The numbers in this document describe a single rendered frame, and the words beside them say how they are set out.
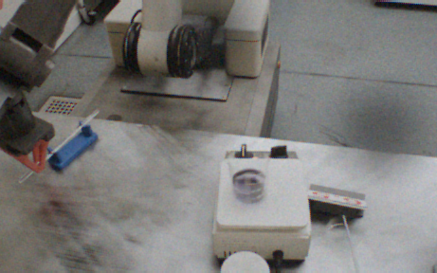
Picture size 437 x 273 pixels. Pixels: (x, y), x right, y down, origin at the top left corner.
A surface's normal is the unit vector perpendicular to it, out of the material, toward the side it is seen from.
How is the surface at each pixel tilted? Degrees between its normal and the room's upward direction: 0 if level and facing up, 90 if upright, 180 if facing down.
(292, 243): 90
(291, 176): 0
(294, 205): 0
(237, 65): 90
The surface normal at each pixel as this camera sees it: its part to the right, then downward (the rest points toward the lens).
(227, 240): -0.05, 0.68
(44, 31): 0.29, 0.37
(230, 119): -0.04, -0.73
